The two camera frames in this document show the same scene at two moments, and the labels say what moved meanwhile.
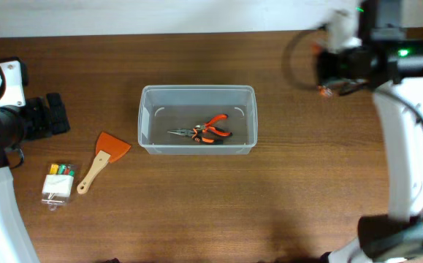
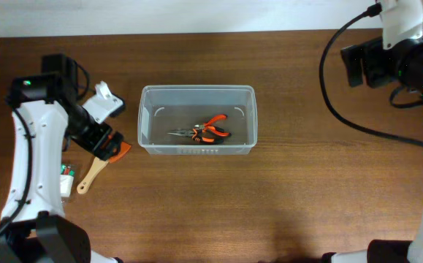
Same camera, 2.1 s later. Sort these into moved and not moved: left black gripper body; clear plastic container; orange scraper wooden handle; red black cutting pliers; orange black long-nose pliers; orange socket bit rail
Moved: left black gripper body; orange socket bit rail
Not moved: red black cutting pliers; clear plastic container; orange scraper wooden handle; orange black long-nose pliers
